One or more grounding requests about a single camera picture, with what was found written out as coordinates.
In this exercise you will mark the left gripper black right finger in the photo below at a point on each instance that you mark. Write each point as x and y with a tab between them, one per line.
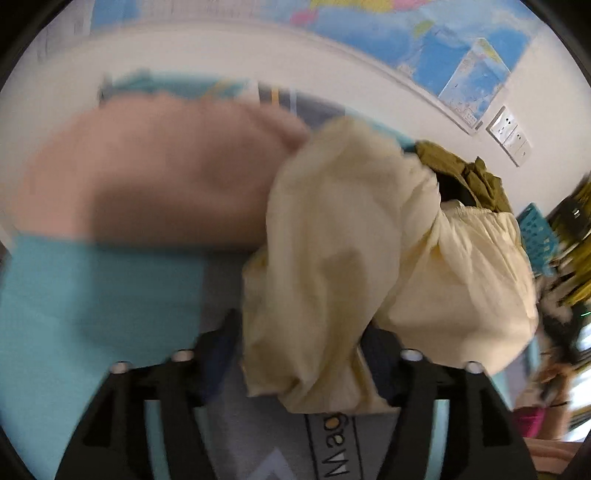
481	439

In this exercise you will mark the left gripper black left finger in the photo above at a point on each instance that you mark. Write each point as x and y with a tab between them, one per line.
110	440

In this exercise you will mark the cream jacket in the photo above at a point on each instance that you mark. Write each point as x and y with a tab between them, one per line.
357	233

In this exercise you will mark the person's right hand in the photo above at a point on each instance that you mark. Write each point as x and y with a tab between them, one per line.
543	408

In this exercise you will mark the teal plastic storage rack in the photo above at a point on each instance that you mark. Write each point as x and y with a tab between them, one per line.
539	240

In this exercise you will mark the olive brown garment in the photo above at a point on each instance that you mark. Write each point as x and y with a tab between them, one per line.
470	183

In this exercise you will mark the pink folded garment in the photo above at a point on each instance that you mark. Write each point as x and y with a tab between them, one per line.
159	171

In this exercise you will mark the white middle wall socket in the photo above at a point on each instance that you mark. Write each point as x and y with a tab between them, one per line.
515	141

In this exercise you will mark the white wall socket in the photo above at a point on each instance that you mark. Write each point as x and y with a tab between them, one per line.
515	141
502	125

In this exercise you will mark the white left wall socket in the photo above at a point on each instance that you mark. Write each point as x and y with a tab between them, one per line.
502	125

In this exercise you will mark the colourful wall map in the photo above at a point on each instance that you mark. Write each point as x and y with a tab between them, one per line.
457	54

